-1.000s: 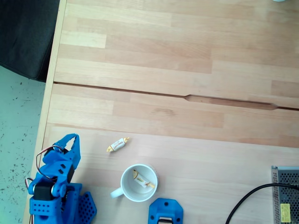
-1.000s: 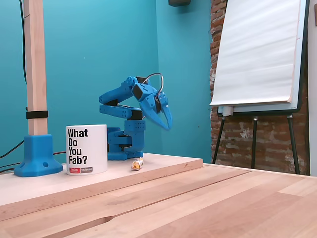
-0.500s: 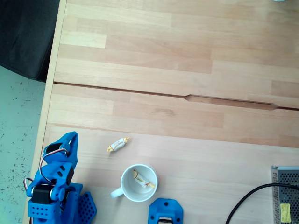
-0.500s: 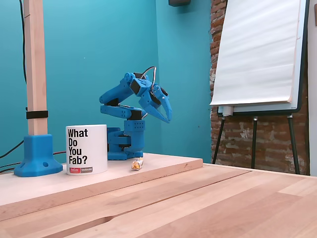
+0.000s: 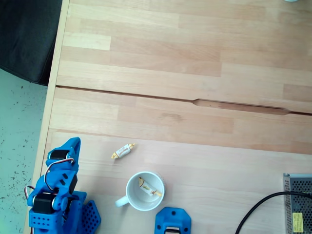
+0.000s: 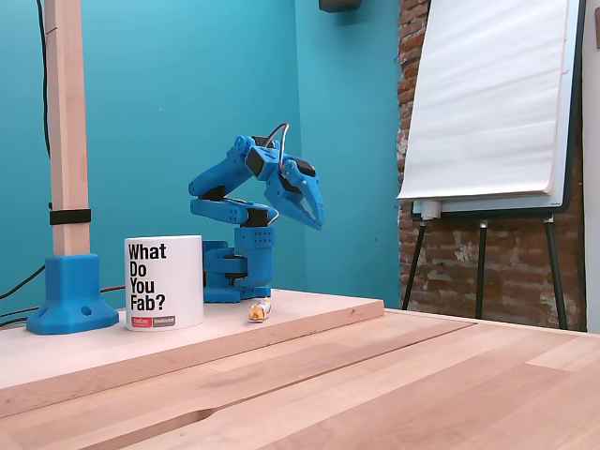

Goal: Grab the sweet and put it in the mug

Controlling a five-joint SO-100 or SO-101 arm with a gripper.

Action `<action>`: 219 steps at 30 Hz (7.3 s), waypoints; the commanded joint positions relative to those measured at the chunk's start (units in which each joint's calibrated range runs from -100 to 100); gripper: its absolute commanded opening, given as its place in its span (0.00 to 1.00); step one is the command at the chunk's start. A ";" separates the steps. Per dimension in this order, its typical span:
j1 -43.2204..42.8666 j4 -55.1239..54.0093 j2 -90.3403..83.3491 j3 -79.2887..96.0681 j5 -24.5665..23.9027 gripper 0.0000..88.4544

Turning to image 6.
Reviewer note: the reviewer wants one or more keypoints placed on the dark wall box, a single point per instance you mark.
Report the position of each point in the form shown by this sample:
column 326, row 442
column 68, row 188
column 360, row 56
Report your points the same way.
column 340, row 4

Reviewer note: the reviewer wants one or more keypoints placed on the light wooden board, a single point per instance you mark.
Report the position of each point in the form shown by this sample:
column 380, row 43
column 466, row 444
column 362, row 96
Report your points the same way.
column 304, row 323

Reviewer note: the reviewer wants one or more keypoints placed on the blue post base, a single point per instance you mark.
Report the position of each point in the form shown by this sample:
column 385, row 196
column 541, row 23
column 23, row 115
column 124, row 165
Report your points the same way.
column 70, row 300

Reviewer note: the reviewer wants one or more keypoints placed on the white mug with black print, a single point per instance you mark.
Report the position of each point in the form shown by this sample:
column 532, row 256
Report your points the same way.
column 183, row 281

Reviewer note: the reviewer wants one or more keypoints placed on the yellow white sweet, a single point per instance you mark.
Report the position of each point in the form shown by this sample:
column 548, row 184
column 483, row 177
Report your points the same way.
column 259, row 310

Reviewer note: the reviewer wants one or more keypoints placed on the white flipchart paper pad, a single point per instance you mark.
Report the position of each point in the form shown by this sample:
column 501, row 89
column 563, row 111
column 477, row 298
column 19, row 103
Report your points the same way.
column 487, row 94

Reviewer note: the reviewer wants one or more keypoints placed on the wooden post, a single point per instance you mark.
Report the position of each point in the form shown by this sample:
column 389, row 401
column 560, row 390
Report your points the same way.
column 68, row 117

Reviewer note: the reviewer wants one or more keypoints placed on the flipchart easel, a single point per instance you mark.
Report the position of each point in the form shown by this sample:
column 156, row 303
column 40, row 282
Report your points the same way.
column 569, row 140

